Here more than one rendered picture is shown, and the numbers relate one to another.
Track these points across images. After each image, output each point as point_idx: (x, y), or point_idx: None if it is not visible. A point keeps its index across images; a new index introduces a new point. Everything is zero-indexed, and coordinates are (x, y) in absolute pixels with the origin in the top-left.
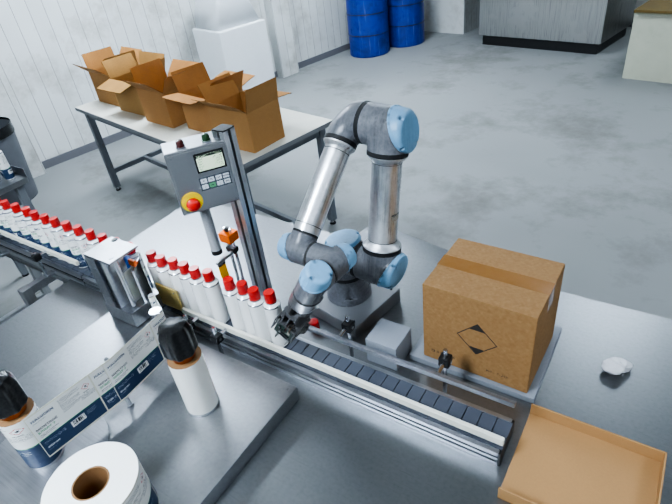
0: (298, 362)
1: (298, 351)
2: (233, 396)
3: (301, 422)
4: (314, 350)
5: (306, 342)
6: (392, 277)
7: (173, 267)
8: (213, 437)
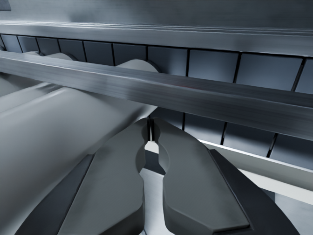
0: (238, 144)
1: None
2: (153, 221)
3: (306, 232)
4: (280, 81)
5: (221, 49)
6: None
7: None
8: None
